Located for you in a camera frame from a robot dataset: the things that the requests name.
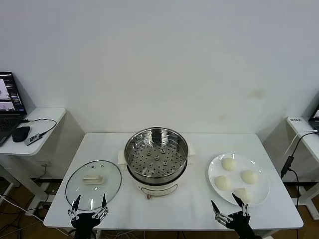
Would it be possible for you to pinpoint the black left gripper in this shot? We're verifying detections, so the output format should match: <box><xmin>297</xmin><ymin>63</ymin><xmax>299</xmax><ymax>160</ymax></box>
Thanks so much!
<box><xmin>67</xmin><ymin>193</ymin><xmax>110</xmax><ymax>239</ymax></box>

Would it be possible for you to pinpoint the stainless steel steamer basket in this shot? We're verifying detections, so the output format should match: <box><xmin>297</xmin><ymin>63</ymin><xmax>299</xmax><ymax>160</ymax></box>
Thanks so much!
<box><xmin>124</xmin><ymin>126</ymin><xmax>189</xmax><ymax>178</ymax></box>

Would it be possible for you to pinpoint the cream electric cooker pot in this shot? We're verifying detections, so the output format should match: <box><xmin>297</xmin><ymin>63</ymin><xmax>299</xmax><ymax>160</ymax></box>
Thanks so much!
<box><xmin>116</xmin><ymin>140</ymin><xmax>197</xmax><ymax>200</ymax></box>

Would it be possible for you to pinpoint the black cable with adapter block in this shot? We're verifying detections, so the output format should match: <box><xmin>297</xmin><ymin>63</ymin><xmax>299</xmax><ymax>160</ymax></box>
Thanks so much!
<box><xmin>281</xmin><ymin>131</ymin><xmax>319</xmax><ymax>207</ymax></box>

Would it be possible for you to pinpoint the thin white cable bundle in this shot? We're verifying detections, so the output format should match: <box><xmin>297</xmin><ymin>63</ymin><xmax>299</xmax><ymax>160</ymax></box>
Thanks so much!
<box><xmin>104</xmin><ymin>230</ymin><xmax>144</xmax><ymax>239</ymax></box>

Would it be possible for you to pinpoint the white side desk with mouse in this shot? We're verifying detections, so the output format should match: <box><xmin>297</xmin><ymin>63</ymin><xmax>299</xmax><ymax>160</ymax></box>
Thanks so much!
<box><xmin>0</xmin><ymin>107</ymin><xmax>67</xmax><ymax>202</ymax></box>

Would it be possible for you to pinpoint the white flat cable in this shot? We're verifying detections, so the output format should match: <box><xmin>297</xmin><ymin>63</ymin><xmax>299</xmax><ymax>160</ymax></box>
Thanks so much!
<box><xmin>285</xmin><ymin>128</ymin><xmax>319</xmax><ymax>155</ymax></box>

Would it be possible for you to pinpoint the glass lid with cream handle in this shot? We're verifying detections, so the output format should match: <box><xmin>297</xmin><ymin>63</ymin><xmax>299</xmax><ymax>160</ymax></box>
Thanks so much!
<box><xmin>65</xmin><ymin>160</ymin><xmax>122</xmax><ymax>211</ymax></box>

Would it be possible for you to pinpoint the white floor cable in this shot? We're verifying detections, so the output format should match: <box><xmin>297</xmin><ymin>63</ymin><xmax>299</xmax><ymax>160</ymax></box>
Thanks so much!
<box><xmin>0</xmin><ymin>193</ymin><xmax>45</xmax><ymax>221</ymax></box>

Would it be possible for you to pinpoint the white side desk with cables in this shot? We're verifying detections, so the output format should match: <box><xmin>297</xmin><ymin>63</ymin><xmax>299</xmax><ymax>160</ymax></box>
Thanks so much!
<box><xmin>286</xmin><ymin>116</ymin><xmax>319</xmax><ymax>220</ymax></box>

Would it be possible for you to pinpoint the white round plate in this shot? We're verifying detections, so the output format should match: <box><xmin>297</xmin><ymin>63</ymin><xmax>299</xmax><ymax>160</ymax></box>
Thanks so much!
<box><xmin>208</xmin><ymin>153</ymin><xmax>271</xmax><ymax>207</ymax></box>

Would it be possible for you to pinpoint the black computer mouse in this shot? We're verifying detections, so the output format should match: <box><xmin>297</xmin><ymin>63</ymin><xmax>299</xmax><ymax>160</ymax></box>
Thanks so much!
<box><xmin>12</xmin><ymin>126</ymin><xmax>30</xmax><ymax>143</ymax></box>

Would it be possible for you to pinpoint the grey usb hub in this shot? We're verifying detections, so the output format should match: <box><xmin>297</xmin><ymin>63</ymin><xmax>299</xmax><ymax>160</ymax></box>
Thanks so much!
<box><xmin>26</xmin><ymin>133</ymin><xmax>42</xmax><ymax>146</ymax></box>

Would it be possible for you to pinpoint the black laptop with blue screen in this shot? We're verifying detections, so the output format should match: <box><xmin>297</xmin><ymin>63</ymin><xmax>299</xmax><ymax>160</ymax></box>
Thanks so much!
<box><xmin>308</xmin><ymin>106</ymin><xmax>319</xmax><ymax>131</ymax></box>

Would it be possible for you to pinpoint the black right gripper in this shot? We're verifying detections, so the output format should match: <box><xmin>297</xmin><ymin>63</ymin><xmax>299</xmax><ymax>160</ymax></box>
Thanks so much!
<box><xmin>211</xmin><ymin>193</ymin><xmax>256</xmax><ymax>239</ymax></box>

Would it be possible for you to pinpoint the white steamed baozi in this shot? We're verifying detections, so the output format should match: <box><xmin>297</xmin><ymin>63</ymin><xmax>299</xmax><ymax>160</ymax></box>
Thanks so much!
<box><xmin>214</xmin><ymin>175</ymin><xmax>232</xmax><ymax>191</ymax></box>
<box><xmin>240</xmin><ymin>170</ymin><xmax>259</xmax><ymax>185</ymax></box>
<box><xmin>234</xmin><ymin>187</ymin><xmax>254</xmax><ymax>203</ymax></box>
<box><xmin>221</xmin><ymin>157</ymin><xmax>237</xmax><ymax>172</ymax></box>

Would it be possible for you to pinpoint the black laptop with pink screen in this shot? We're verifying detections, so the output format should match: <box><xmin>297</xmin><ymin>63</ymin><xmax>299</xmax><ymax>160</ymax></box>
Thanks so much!
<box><xmin>0</xmin><ymin>71</ymin><xmax>27</xmax><ymax>147</ymax></box>

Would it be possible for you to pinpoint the black floor cable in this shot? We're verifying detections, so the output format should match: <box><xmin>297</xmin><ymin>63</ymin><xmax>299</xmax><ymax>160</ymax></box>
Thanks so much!
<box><xmin>0</xmin><ymin>196</ymin><xmax>50</xmax><ymax>239</ymax></box>

